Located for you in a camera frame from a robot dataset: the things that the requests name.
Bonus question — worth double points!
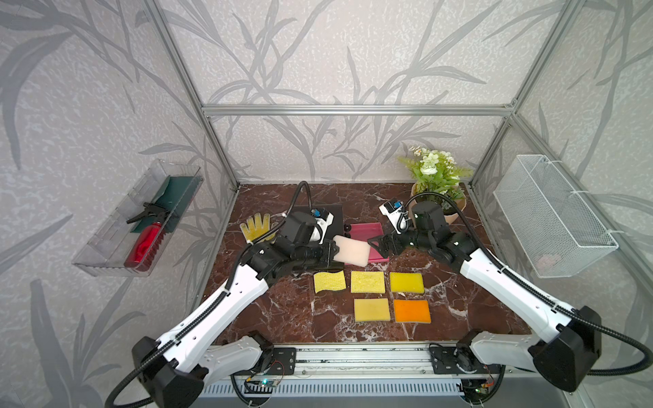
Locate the yellow work glove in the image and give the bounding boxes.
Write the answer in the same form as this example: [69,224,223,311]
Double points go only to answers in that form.
[240,212,271,244]

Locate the black drawer unit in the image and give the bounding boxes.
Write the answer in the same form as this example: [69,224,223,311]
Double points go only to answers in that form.
[309,204,345,243]

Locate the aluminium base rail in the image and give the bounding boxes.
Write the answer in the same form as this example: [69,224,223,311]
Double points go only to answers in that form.
[147,341,588,381]

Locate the pale pink foam sponge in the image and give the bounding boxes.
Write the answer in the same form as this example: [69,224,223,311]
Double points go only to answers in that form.
[333,236,372,267]

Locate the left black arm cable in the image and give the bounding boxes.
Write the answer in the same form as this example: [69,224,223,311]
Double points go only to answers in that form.
[104,180,313,408]

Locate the green artificial plant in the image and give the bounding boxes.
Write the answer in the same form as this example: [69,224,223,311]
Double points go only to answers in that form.
[398,146,473,208]

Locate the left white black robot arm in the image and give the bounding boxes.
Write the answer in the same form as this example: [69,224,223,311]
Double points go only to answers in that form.
[105,209,340,407]

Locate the beige plant pot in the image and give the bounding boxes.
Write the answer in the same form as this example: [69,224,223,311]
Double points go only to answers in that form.
[408,185,467,224]

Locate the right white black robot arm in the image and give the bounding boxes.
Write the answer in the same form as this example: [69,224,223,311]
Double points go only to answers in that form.
[369,200,601,392]

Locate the wavy yellow cloth sponge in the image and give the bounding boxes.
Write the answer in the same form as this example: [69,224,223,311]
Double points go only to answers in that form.
[313,270,347,293]

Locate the red black pruning shears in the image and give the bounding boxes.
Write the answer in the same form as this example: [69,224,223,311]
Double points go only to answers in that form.
[123,202,171,272]

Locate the dark green cloth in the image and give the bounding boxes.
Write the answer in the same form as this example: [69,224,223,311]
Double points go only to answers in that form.
[131,176,203,233]

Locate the orange foam sponge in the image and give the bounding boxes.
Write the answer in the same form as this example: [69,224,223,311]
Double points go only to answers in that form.
[393,299,431,324]

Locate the white wire mesh basket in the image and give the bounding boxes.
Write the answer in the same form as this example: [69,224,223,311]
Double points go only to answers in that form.
[493,155,619,279]

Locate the yellow cellulose sponge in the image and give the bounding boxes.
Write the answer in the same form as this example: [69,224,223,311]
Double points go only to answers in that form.
[350,271,385,294]

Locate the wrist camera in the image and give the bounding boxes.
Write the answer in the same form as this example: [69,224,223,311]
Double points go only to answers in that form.
[309,207,334,244]
[379,200,408,234]

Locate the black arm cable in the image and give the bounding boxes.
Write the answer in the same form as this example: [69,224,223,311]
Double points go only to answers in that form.
[402,192,653,377]
[104,180,313,408]

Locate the clear plastic wall tray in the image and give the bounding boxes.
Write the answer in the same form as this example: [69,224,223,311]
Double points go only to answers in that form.
[72,159,204,277]

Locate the bright yellow foam sponge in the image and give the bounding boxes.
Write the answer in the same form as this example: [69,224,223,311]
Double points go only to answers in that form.
[389,272,424,294]

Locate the pale yellow foam sponge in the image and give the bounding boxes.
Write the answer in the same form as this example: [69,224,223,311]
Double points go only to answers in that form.
[354,299,391,322]

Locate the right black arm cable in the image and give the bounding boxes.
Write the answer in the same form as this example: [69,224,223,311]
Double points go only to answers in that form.
[402,192,653,377]

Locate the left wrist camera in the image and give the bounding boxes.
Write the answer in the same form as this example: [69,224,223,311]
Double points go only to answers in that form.
[309,207,334,244]

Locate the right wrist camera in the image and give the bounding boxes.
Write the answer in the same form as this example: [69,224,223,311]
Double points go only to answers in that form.
[379,200,408,234]

